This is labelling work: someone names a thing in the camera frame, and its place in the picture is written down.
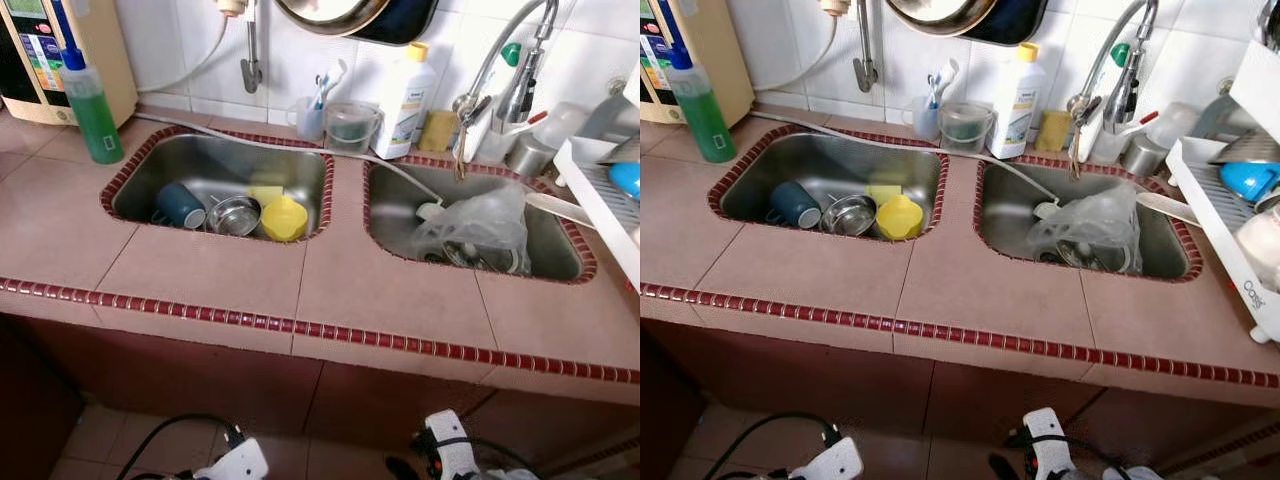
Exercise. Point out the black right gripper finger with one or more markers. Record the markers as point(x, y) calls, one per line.
point(402, 470)
point(1004, 468)

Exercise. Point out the yellow plastic bowl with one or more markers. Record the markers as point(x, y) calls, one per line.
point(285, 220)
point(900, 218)

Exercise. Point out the stainless steel bowl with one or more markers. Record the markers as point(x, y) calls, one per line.
point(232, 218)
point(848, 217)

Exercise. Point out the blue plastic mug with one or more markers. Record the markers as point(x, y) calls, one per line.
point(178, 205)
point(793, 203)

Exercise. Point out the clear plastic bag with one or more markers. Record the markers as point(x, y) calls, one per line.
point(1095, 230)
point(480, 230)

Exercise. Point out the stainless steel sink basin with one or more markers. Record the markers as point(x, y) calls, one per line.
point(810, 160)
point(200, 165)
point(395, 210)
point(1005, 215)

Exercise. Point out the white plastic spatula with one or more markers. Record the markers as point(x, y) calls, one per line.
point(555, 205)
point(1165, 207)

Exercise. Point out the white plastic dish rack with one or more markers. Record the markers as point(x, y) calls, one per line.
point(600, 200)
point(1215, 230)

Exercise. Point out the yellow dish sponge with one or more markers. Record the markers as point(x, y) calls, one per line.
point(262, 193)
point(880, 191)

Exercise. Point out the small steel cup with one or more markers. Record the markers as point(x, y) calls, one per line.
point(1143, 158)
point(530, 158)

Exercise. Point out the white ceramic bowl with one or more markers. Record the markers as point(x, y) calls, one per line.
point(1262, 250)

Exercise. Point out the yellow scouring pad block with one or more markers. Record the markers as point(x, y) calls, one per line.
point(1052, 132)
point(438, 132)

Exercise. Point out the white bottle green cap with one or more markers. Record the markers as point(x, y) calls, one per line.
point(1105, 135)
point(495, 135)

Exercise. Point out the blue bowl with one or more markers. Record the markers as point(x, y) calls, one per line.
point(1250, 180)
point(627, 180)

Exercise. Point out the white detergent bottle yellow cap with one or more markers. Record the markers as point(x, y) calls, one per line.
point(405, 105)
point(1018, 105)

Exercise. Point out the translucent plastic container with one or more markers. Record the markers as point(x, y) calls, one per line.
point(560, 125)
point(1175, 125)

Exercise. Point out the blue white toothbrush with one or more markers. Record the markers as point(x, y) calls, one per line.
point(942, 80)
point(328, 80)

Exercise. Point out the steel pot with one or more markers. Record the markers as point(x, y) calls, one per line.
point(1250, 148)
point(615, 120)

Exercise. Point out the green soap bottle blue cap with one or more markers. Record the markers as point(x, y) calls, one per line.
point(95, 125)
point(705, 125)

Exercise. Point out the hanging steel wok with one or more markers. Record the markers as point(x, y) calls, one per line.
point(350, 15)
point(960, 15)

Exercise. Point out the beige water ioniser appliance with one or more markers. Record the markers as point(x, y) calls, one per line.
point(40, 60)
point(720, 60)

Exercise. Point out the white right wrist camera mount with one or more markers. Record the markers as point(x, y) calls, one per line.
point(1048, 440)
point(452, 440)

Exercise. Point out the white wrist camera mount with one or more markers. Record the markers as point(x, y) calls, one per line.
point(240, 465)
point(840, 465)
point(1048, 440)
point(452, 440)

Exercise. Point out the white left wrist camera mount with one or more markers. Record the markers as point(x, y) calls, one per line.
point(840, 465)
point(240, 465)

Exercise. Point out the steel wall tap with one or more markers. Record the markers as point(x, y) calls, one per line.
point(250, 70)
point(865, 70)

